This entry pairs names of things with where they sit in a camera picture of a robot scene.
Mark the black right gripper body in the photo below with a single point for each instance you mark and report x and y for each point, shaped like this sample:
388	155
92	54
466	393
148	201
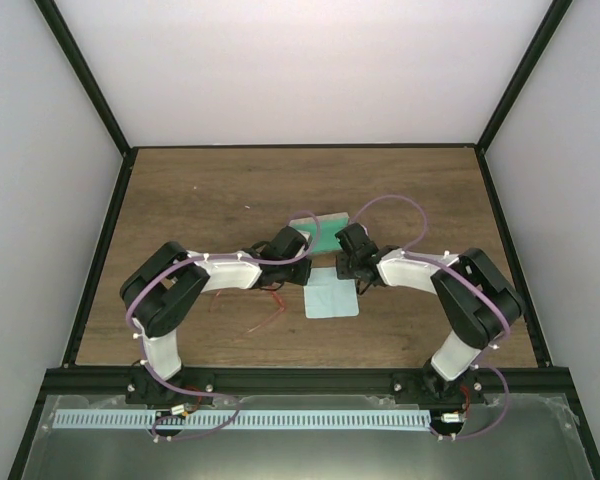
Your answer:
346	272

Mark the red transparent sunglasses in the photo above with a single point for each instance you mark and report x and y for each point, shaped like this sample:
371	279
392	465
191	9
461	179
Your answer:
248	311

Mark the black aluminium frame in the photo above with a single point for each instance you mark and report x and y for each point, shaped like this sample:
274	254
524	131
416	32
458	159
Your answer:
71	378

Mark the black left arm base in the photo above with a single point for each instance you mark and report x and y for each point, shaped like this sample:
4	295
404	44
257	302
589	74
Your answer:
144	389

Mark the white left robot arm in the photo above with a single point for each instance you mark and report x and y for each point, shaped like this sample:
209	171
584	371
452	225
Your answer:
159	295

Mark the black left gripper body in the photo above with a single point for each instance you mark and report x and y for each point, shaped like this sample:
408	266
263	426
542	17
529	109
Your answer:
295	277

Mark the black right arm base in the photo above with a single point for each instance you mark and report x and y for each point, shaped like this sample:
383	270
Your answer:
425	387

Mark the light blue slotted cable duct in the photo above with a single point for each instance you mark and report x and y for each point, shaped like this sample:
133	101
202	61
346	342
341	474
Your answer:
383	420

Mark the light blue cleaning cloth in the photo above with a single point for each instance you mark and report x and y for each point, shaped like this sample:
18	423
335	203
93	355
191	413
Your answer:
326	296

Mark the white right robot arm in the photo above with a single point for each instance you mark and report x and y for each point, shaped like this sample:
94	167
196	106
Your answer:
478	301

